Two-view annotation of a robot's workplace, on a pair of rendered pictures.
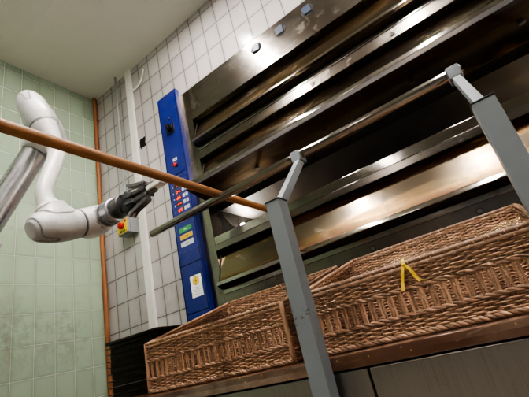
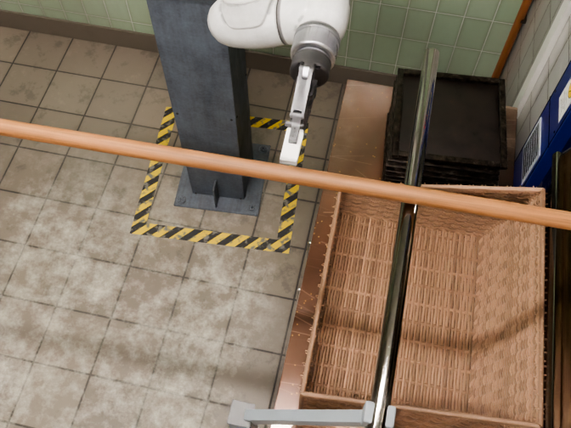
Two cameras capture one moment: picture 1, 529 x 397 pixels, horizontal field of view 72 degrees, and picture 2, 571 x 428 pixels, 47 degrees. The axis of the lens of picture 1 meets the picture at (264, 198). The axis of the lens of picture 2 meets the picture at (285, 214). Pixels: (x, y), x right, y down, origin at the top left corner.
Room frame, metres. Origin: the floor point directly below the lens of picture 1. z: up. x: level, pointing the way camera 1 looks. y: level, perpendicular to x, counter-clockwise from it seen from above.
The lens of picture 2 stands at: (0.84, -0.29, 2.14)
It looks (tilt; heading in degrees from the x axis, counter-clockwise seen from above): 61 degrees down; 72
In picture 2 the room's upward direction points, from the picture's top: straight up
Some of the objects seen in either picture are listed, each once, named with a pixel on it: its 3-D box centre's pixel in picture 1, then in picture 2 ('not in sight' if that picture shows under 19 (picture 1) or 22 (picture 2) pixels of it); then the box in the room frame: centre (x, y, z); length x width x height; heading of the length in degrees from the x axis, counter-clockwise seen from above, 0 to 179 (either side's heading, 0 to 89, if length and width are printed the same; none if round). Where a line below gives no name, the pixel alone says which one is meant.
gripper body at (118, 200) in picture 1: (125, 203); (308, 78); (1.13, 0.47, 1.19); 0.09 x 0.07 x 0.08; 61
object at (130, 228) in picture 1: (127, 227); not in sight; (1.96, 0.83, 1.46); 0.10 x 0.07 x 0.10; 60
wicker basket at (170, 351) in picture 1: (251, 324); (421, 300); (1.31, 0.15, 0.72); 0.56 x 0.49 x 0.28; 61
